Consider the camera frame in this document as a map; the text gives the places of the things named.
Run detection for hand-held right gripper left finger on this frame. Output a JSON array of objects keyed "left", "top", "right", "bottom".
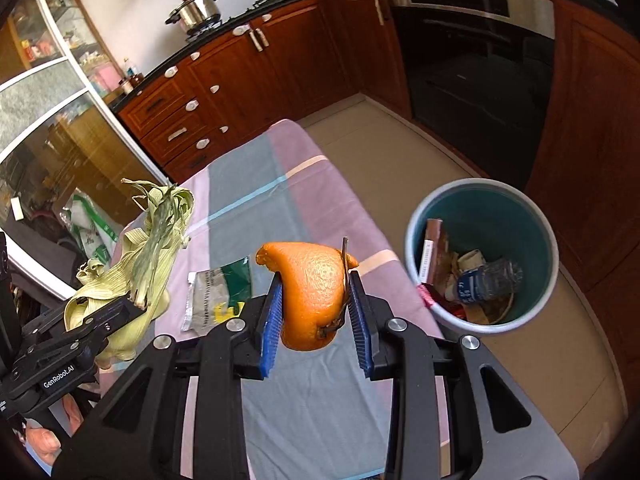
[{"left": 52, "top": 275, "right": 286, "bottom": 480}]

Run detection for green corn husks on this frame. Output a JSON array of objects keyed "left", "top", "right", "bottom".
[{"left": 65, "top": 177, "right": 196, "bottom": 367}]

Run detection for black built-in oven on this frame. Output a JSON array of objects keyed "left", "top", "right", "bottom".
[{"left": 387, "top": 0, "right": 556, "bottom": 191}]

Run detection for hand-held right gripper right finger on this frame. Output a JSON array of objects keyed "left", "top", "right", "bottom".
[{"left": 346, "top": 269, "right": 581, "bottom": 480}]

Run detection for crumpled brown paper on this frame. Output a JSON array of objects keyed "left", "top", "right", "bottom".
[{"left": 462, "top": 292, "right": 516, "bottom": 326}]

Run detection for brown white box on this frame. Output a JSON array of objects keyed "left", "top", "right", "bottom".
[{"left": 422, "top": 218, "right": 453, "bottom": 286}]

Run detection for wooden kitchen base cabinets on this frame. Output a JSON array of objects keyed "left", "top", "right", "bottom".
[{"left": 117, "top": 0, "right": 416, "bottom": 181}]

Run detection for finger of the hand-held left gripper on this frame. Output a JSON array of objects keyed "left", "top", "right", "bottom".
[
  {"left": 15, "top": 318, "right": 138, "bottom": 378},
  {"left": 22, "top": 298, "right": 146, "bottom": 348}
]

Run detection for green silver snack packet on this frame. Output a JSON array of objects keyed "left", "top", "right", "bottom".
[{"left": 181, "top": 256, "right": 251, "bottom": 333}]

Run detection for pink grey striped tablecloth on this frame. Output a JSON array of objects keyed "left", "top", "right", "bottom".
[{"left": 102, "top": 119, "right": 451, "bottom": 480}]

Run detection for clear plastic bottle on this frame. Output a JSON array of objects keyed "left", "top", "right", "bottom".
[{"left": 447, "top": 257, "right": 524, "bottom": 306}]

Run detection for steel cooking pot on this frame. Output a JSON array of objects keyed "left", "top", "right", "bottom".
[{"left": 166, "top": 0, "right": 224, "bottom": 35}]

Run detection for orange peel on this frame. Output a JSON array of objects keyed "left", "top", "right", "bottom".
[{"left": 255, "top": 237, "right": 361, "bottom": 352}]

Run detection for glass display cabinet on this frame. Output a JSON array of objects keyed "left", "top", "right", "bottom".
[{"left": 0, "top": 0, "right": 176, "bottom": 306}]

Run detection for teal trash bin white rim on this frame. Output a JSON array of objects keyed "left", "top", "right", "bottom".
[{"left": 405, "top": 177, "right": 560, "bottom": 333}]

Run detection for green white plastic bag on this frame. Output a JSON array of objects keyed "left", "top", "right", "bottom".
[{"left": 62, "top": 189, "right": 121, "bottom": 266}]

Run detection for person's left hand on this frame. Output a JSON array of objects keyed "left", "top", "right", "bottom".
[{"left": 22, "top": 395, "right": 85, "bottom": 478}]

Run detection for black kitchen countertop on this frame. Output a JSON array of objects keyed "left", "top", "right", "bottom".
[{"left": 110, "top": 0, "right": 621, "bottom": 111}]

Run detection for tall wooden cabinet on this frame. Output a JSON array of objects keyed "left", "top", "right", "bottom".
[{"left": 525, "top": 0, "right": 640, "bottom": 411}]

